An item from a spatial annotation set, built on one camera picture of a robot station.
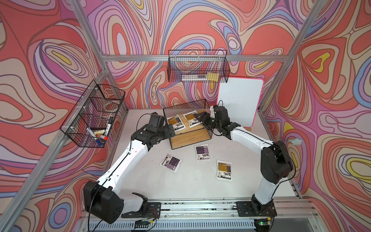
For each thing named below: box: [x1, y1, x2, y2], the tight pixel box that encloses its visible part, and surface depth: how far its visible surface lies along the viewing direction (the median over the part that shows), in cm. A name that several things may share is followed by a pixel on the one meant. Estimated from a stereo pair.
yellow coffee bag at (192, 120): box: [183, 110, 203, 129], surface depth 92 cm
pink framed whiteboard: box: [217, 77, 265, 128], surface depth 95 cm
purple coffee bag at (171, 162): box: [158, 153, 184, 174], surface depth 92 cm
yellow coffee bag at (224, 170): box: [215, 159, 233, 183], surface depth 88 cm
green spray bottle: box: [281, 138, 303, 146], surface depth 80 cm
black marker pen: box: [104, 116, 114, 137], surface depth 70 cm
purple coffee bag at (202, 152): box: [194, 144, 211, 162], surface depth 95 cm
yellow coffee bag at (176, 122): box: [166, 114, 186, 133], surface depth 90 cm
